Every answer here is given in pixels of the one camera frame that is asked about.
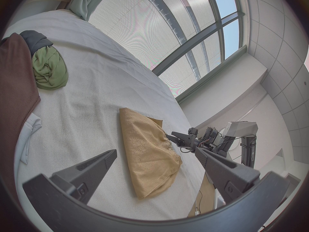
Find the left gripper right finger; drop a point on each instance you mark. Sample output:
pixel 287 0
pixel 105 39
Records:
pixel 224 175

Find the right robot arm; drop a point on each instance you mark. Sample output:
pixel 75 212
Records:
pixel 239 130

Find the bed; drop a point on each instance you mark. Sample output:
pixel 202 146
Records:
pixel 96 81

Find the tan garment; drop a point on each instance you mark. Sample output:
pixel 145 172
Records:
pixel 147 151

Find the pale blue quilt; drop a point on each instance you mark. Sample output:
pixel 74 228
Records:
pixel 30 134

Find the green garment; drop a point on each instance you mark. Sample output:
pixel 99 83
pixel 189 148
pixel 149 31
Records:
pixel 52 69

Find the dark grey garment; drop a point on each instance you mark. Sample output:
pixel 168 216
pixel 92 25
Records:
pixel 36 40

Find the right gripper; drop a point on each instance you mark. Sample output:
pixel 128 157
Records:
pixel 189 141

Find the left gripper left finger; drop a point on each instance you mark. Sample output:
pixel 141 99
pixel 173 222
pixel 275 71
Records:
pixel 82 175

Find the brown waffle blanket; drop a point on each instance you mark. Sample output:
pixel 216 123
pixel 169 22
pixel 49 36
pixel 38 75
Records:
pixel 14 93

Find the pale green curtain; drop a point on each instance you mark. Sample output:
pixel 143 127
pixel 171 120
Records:
pixel 83 1

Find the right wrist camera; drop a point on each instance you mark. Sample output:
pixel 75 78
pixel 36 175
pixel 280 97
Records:
pixel 193 131

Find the white plug adapter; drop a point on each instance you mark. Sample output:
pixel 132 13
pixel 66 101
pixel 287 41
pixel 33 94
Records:
pixel 196 212

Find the window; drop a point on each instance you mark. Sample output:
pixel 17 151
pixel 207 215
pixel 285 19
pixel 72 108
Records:
pixel 154 28

